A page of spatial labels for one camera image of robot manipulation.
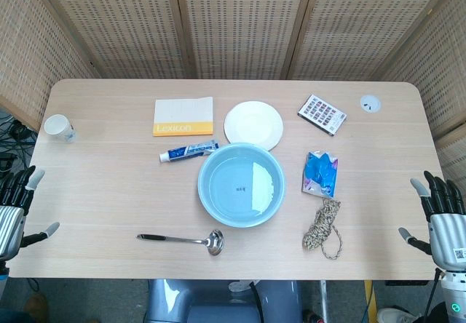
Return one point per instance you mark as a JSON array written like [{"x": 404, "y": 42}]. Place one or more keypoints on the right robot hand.
[{"x": 447, "y": 225}]

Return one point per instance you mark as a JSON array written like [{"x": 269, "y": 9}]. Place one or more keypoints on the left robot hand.
[{"x": 11, "y": 214}]

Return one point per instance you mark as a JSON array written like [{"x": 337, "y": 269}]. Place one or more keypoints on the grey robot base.
[{"x": 218, "y": 301}]

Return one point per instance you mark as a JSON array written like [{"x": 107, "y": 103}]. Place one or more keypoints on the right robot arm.
[{"x": 454, "y": 294}]

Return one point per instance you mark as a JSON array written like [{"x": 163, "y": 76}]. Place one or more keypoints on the light blue bowl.
[{"x": 241, "y": 186}]

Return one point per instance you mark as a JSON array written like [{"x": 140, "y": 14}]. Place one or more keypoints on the white paper cup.
[{"x": 58, "y": 126}]

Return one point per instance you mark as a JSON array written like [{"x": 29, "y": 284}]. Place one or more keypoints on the white sneaker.
[{"x": 395, "y": 315}]

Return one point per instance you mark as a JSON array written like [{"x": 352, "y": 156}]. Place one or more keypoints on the crumpled blue snack packet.
[{"x": 320, "y": 174}]

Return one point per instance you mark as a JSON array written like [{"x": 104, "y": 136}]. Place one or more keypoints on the box with colourful grid print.
[{"x": 322, "y": 115}]

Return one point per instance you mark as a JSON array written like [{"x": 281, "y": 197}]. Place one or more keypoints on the blue and white toothpaste tube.
[{"x": 182, "y": 152}]

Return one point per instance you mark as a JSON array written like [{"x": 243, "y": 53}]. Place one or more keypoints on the white and orange Lexicon book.
[{"x": 183, "y": 116}]

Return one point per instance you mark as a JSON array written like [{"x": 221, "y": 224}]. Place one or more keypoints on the white round plate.
[{"x": 253, "y": 124}]

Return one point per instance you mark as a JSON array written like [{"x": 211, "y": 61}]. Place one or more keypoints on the woven bamboo folding screen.
[{"x": 240, "y": 24}]

